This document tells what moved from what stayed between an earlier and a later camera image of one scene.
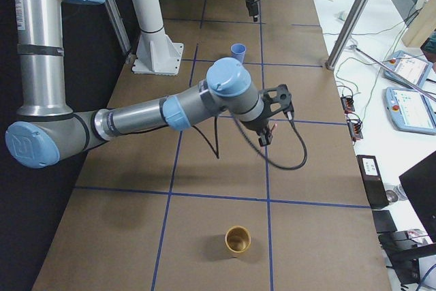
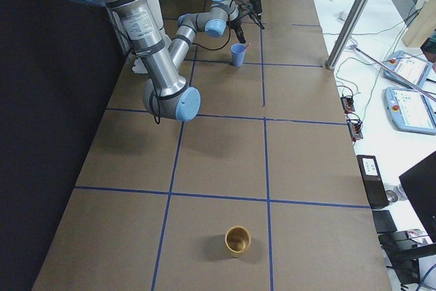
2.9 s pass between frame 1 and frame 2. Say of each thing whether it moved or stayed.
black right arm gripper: moved
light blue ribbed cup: stayed
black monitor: stayed
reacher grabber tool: stayed
